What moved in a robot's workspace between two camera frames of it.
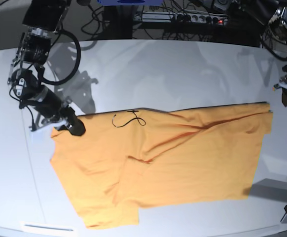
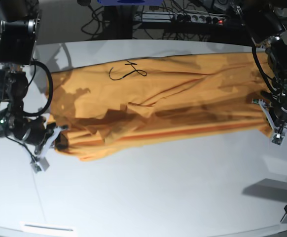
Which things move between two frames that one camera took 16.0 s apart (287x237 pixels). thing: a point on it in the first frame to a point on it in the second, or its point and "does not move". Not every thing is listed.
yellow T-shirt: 128,159 to 102,105
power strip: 201,18 does not move
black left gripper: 52,106 to 34,132
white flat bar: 49,227 does not move
